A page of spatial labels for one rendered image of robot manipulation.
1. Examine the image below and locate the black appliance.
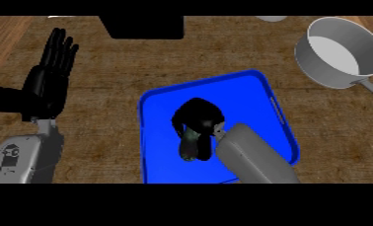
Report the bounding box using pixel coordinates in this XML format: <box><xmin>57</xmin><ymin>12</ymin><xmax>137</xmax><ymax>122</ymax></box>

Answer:
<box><xmin>97</xmin><ymin>16</ymin><xmax>187</xmax><ymax>40</ymax></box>

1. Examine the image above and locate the grey pot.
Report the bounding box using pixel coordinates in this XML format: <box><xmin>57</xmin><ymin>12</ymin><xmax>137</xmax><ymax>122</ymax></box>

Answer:
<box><xmin>293</xmin><ymin>16</ymin><xmax>373</xmax><ymax>94</ymax></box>

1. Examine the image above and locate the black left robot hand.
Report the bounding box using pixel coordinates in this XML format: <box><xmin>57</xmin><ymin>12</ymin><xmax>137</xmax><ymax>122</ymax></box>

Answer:
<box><xmin>0</xmin><ymin>27</ymin><xmax>79</xmax><ymax>121</ymax></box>

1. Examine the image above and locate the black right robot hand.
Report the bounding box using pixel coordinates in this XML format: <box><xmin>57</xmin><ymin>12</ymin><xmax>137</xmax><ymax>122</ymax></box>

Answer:
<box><xmin>171</xmin><ymin>97</ymin><xmax>227</xmax><ymax>162</ymax></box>

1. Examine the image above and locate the blue tray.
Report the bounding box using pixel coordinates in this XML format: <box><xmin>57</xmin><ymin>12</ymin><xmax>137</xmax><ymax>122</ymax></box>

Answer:
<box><xmin>137</xmin><ymin>68</ymin><xmax>302</xmax><ymax>185</ymax></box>

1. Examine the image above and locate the pale round object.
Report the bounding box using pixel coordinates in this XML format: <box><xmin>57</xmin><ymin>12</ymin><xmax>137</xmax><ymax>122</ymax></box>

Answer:
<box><xmin>253</xmin><ymin>16</ymin><xmax>289</xmax><ymax>23</ymax></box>

